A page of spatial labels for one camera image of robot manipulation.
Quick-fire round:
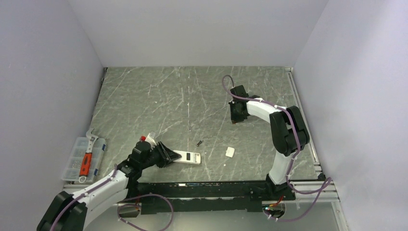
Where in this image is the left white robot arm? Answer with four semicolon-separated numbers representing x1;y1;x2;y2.
37;141;182;231

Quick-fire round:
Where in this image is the clear plastic screw box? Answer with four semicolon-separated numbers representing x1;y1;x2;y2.
61;137;106;183

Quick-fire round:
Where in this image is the red white remote control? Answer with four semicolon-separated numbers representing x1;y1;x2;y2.
174;150;201;165

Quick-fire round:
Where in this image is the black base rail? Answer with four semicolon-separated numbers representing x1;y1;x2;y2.
127;180;295;212

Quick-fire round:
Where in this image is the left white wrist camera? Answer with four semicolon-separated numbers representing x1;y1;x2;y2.
140;132;157;148

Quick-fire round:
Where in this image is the aluminium frame rail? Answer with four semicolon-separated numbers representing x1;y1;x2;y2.
285;67;340;204

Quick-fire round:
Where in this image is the orange handled adjustable wrench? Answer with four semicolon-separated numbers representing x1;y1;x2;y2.
78;128;98;183

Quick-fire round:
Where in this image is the white battery cover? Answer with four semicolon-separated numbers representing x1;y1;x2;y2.
225;147;235;158

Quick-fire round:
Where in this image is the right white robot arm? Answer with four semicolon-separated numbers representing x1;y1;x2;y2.
226;85;310;200

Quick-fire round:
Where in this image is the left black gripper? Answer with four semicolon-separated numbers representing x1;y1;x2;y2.
140;141;181;169

